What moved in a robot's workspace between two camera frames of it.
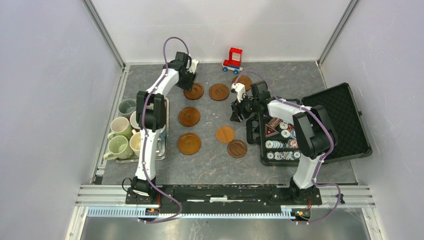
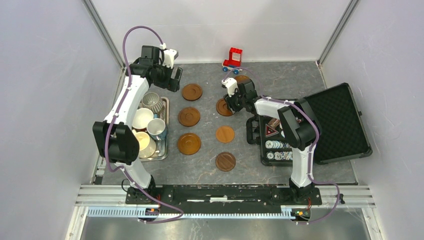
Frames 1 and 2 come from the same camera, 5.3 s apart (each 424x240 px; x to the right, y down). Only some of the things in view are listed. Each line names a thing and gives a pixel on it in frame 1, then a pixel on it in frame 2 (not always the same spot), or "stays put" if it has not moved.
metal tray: [162, 150] stays put
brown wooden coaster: [244, 80] stays put
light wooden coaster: [225, 134] stays put
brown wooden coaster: [189, 143] stays put
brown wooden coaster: [219, 92] to [222, 108]
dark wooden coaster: [237, 148] to [225, 161]
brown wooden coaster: [197, 92] stays put
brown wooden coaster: [189, 116] stays put
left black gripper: [188, 85] to [170, 84]
